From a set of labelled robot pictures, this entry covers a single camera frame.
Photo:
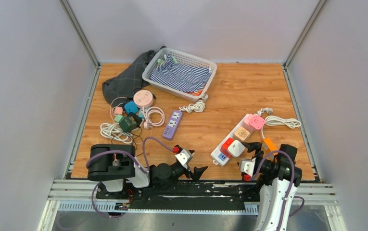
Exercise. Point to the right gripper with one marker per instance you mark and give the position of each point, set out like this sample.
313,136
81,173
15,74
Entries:
252,146

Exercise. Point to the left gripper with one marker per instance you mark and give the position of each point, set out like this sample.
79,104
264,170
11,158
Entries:
197,172

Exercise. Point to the white cube plug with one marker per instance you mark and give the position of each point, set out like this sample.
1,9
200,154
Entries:
236,148

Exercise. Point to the white long power strip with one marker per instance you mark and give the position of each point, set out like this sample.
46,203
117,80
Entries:
216,152

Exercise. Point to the purple power strip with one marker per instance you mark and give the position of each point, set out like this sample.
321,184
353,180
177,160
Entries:
172,125

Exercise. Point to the dark green dragon cube plug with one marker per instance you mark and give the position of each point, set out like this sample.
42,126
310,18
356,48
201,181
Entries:
128,123

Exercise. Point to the blue cube plug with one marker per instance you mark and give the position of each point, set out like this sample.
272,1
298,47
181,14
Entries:
131,107

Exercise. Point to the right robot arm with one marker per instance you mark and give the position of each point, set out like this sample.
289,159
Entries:
278,179

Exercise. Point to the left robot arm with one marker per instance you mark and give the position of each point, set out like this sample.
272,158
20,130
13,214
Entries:
113,164

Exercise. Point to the beige cube plug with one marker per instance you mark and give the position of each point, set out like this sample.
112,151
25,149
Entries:
241,134

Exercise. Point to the red cube plug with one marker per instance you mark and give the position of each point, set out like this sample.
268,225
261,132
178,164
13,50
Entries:
224,149

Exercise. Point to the light pink cube plug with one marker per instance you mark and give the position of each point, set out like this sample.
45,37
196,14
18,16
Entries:
246,123

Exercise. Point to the round pink power socket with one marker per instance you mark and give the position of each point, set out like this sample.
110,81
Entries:
143,99

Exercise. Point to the small green plug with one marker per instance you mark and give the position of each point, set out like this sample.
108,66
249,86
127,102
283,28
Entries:
118,118

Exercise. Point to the small pink plug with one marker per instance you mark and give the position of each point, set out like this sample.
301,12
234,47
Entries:
118,110

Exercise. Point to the orange power strip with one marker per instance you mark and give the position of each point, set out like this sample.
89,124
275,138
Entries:
268,145

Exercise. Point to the cyan power strip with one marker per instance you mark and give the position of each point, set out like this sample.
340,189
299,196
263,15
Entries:
142,113

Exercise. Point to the blue striped cloth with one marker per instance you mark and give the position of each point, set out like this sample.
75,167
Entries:
182,77

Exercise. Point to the white plastic basket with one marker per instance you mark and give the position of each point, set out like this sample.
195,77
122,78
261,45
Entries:
182,58

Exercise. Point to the dark grey checked cloth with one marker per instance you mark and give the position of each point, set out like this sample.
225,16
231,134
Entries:
118,89

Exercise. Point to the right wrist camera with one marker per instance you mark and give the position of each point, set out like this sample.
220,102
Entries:
247,166

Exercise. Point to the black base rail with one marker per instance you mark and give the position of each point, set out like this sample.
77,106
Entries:
187,195

